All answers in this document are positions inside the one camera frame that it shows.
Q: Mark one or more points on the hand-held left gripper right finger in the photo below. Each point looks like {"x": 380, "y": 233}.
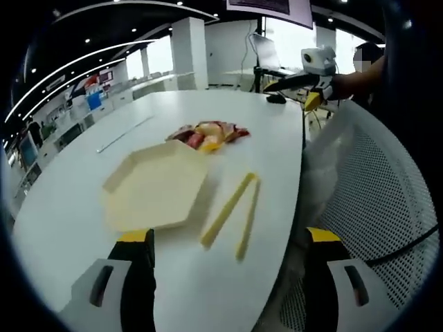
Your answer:
{"x": 328, "y": 263}

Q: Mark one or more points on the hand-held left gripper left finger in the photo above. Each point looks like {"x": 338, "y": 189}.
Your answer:
{"x": 133, "y": 256}

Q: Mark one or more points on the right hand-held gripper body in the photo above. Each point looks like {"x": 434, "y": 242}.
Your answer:
{"x": 316, "y": 58}

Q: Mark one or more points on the cream hexagonal container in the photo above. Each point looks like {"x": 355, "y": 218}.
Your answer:
{"x": 155, "y": 186}

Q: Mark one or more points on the pile of colourful food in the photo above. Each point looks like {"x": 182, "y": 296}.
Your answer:
{"x": 211, "y": 133}

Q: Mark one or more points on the yellow food tongs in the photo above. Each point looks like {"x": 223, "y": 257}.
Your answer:
{"x": 229, "y": 211}

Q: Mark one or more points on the black computer mouse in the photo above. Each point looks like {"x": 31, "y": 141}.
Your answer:
{"x": 275, "y": 99}

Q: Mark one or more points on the black laptop stand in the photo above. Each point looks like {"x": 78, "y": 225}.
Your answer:
{"x": 257, "y": 79}

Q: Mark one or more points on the silver laptop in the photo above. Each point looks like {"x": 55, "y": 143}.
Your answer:
{"x": 268, "y": 52}

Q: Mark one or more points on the person's head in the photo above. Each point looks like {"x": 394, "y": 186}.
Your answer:
{"x": 368, "y": 47}

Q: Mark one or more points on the hanging monitor screen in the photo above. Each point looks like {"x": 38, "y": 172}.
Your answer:
{"x": 273, "y": 8}

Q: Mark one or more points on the white mesh chair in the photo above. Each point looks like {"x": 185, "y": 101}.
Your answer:
{"x": 373, "y": 193}

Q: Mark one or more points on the person's dark clothing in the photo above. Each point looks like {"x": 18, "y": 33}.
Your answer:
{"x": 412, "y": 86}

